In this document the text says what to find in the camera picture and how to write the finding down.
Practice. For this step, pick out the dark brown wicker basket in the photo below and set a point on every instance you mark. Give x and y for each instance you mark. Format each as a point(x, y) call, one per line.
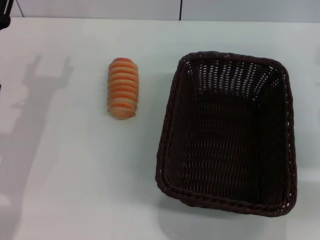
point(225, 140)

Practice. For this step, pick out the orange striped bread loaf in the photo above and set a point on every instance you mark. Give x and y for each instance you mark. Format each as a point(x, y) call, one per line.
point(123, 87)

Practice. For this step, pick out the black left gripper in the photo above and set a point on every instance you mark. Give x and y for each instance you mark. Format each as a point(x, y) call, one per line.
point(4, 12)

